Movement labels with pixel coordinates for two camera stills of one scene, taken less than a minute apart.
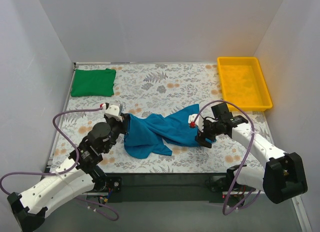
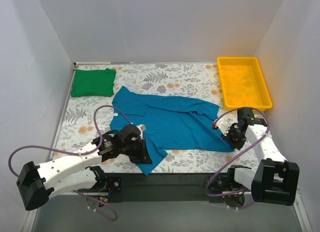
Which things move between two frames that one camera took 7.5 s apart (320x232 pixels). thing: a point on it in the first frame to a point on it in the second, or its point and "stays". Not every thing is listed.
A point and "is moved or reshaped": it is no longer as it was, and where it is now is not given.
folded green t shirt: [93, 83] stays
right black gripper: [203, 131] to [232, 138]
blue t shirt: [147, 135] is moved or reshaped
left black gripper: [125, 123] to [141, 152]
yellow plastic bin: [242, 82] stays
